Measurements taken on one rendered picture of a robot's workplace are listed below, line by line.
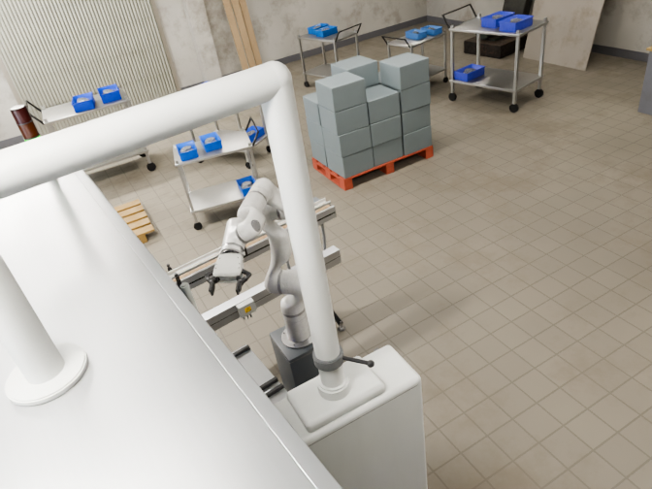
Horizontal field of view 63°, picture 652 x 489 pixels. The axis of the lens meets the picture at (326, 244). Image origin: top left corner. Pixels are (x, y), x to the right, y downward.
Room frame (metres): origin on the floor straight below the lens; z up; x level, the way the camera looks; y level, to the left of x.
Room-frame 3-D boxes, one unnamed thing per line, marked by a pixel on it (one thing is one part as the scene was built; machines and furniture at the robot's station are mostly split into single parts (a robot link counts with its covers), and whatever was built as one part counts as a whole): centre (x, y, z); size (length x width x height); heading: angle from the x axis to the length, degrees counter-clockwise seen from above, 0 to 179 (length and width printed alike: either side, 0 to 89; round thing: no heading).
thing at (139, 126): (0.90, 0.32, 2.32); 0.71 x 0.15 x 0.43; 120
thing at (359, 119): (5.69, -0.70, 0.57); 1.19 x 0.76 x 1.14; 113
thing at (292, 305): (2.06, 0.19, 1.16); 0.19 x 0.12 x 0.24; 73
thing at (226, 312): (2.87, 0.62, 0.49); 1.60 x 0.08 x 0.12; 120
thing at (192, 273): (2.80, 0.75, 0.92); 1.90 x 0.15 x 0.16; 120
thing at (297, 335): (2.07, 0.22, 0.95); 0.19 x 0.19 x 0.18
